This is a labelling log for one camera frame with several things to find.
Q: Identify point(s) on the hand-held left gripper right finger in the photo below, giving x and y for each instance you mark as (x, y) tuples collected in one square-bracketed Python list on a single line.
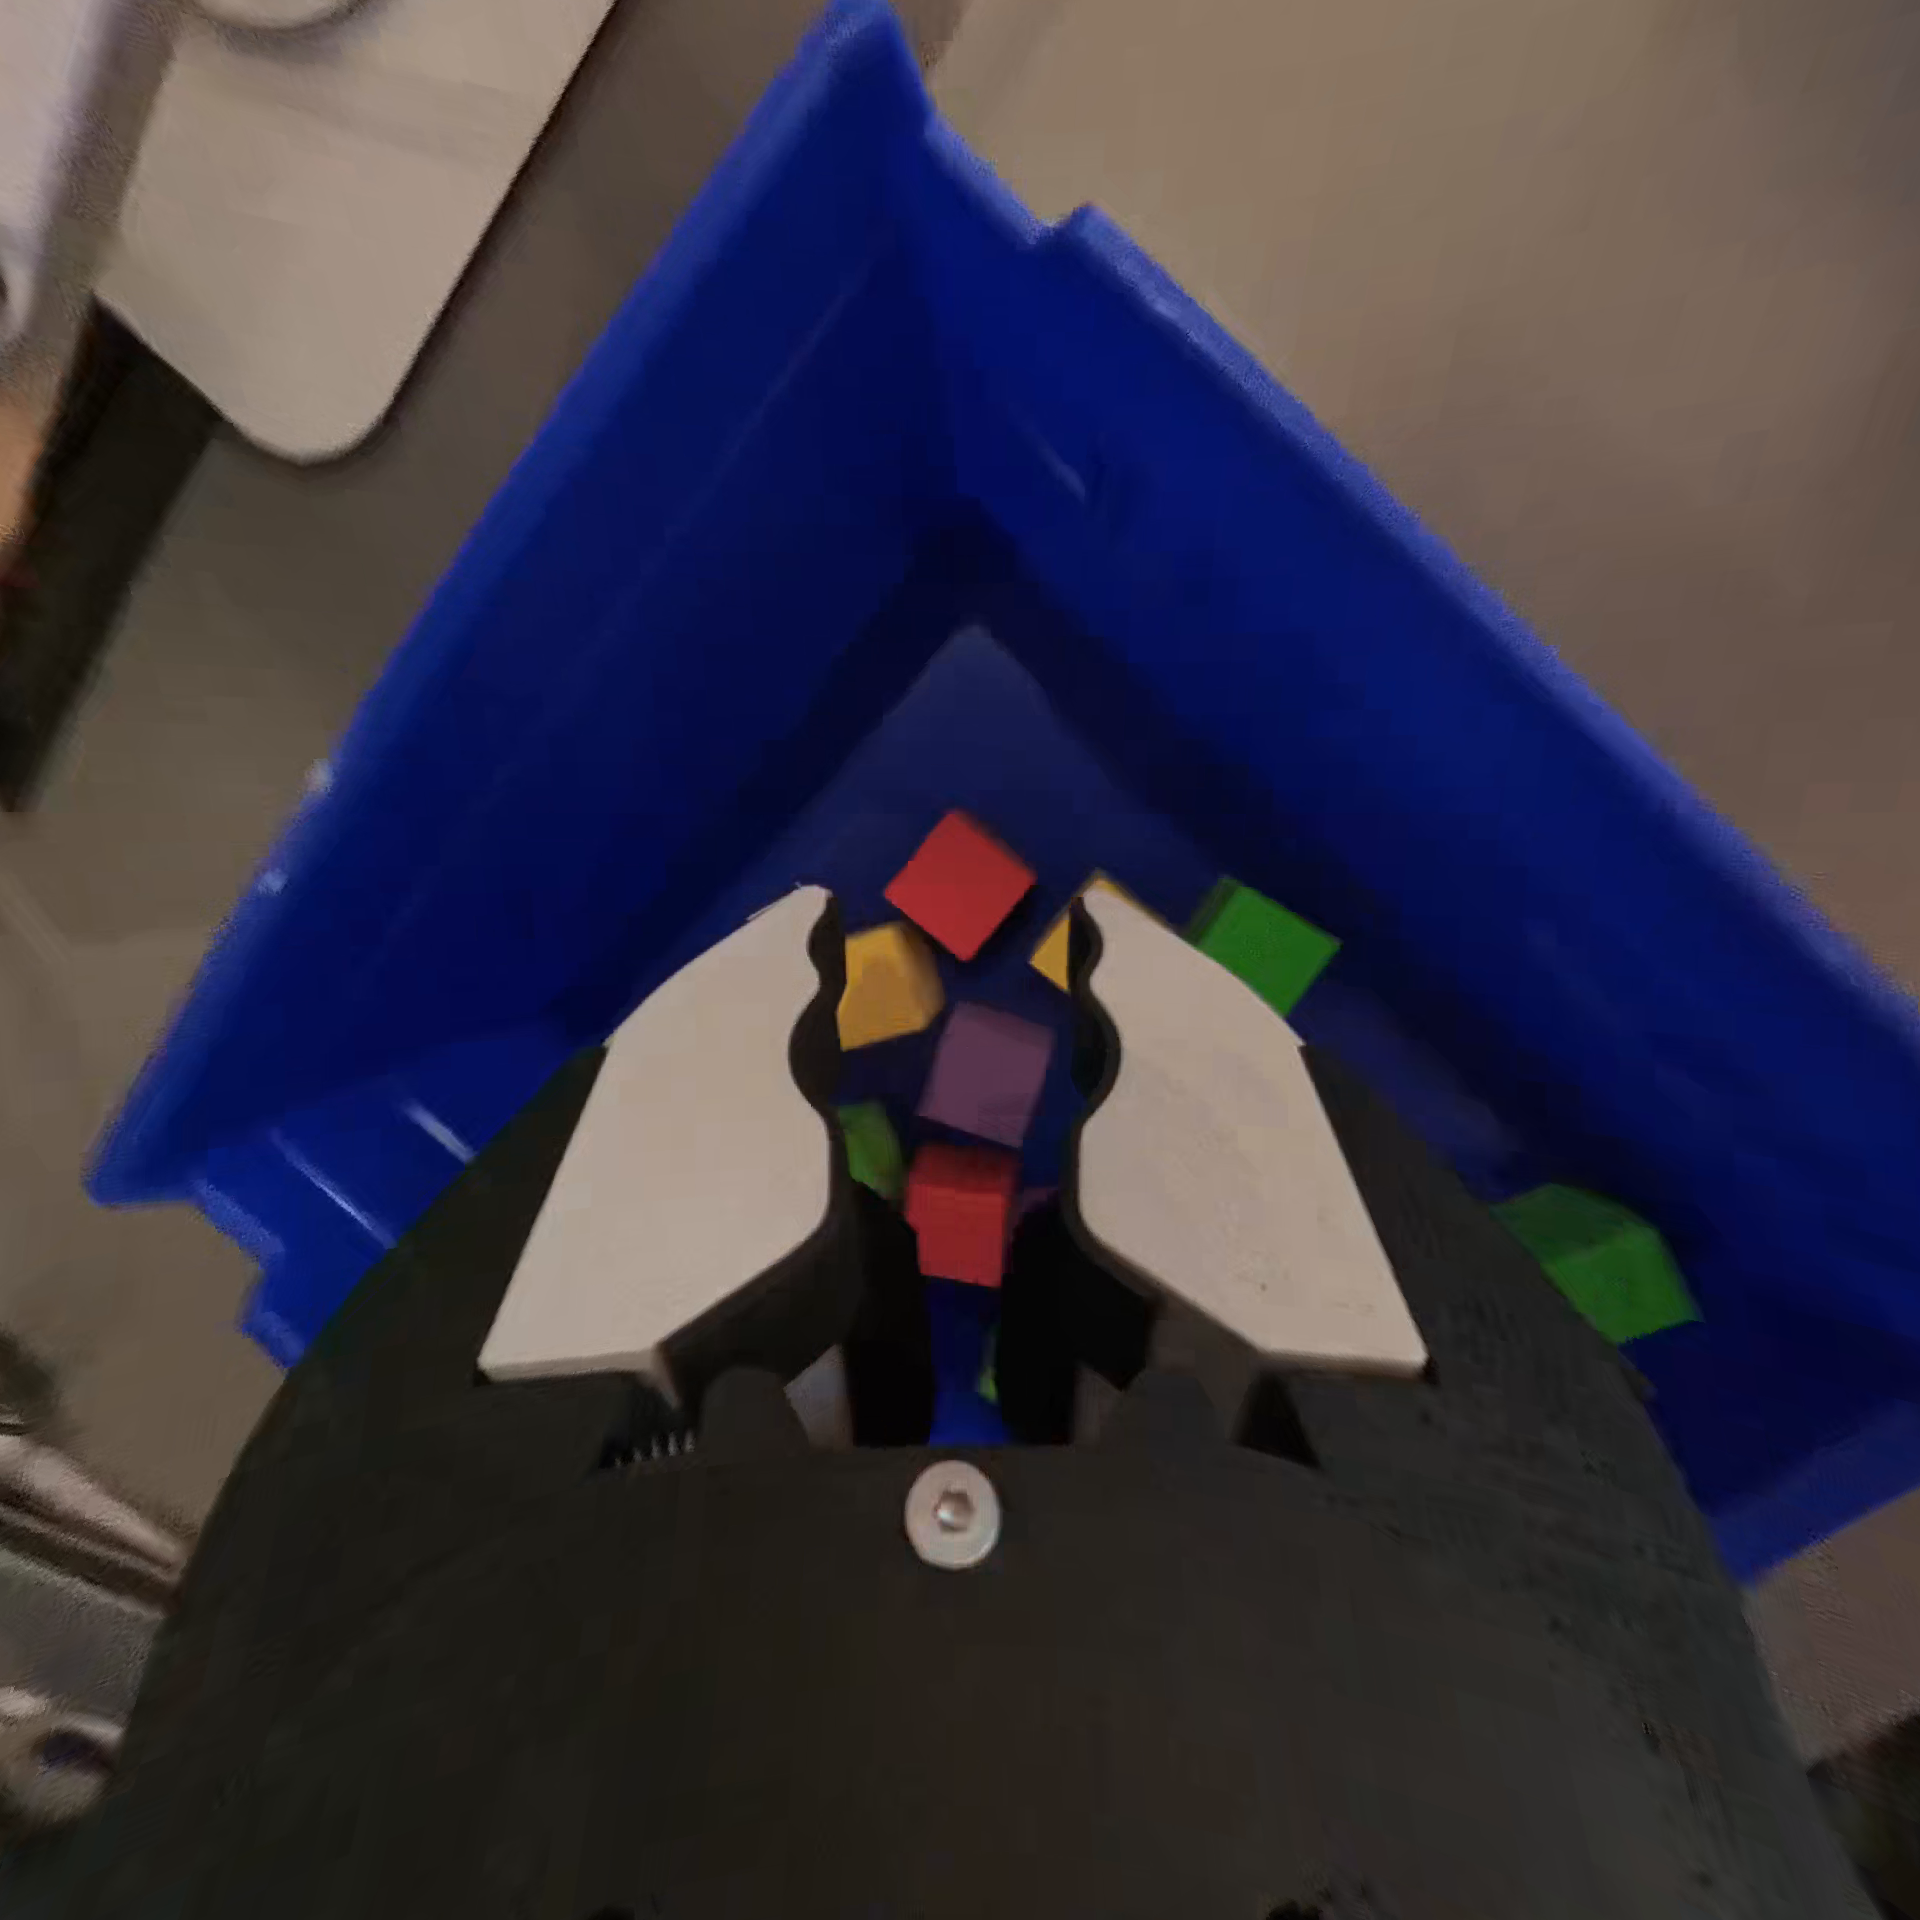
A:
[(1231, 1185)]

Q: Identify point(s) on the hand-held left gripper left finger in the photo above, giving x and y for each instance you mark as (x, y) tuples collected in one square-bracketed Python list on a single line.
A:
[(676, 1171)]

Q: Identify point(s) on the red cube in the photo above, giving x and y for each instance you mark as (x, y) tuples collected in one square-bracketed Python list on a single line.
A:
[(960, 885), (960, 1215)]

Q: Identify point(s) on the purple cube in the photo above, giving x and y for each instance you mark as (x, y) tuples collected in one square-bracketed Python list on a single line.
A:
[(983, 1074)]

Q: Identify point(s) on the blue plastic bin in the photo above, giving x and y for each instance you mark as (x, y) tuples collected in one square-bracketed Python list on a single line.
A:
[(676, 601)]

